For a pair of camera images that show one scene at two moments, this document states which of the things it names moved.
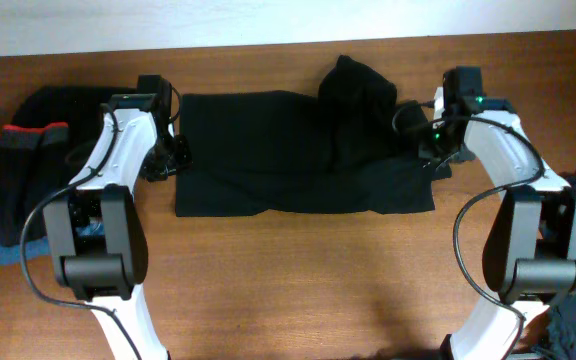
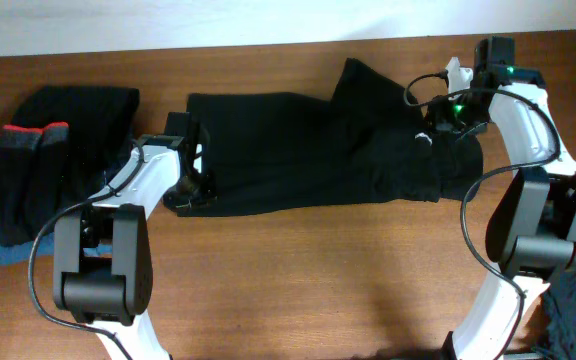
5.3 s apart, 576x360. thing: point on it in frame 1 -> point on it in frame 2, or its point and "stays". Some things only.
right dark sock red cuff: (53, 174) stays
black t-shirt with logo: (350, 147) stays
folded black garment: (80, 106) stays
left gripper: (169, 157) -> (188, 190)
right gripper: (425, 147) -> (438, 119)
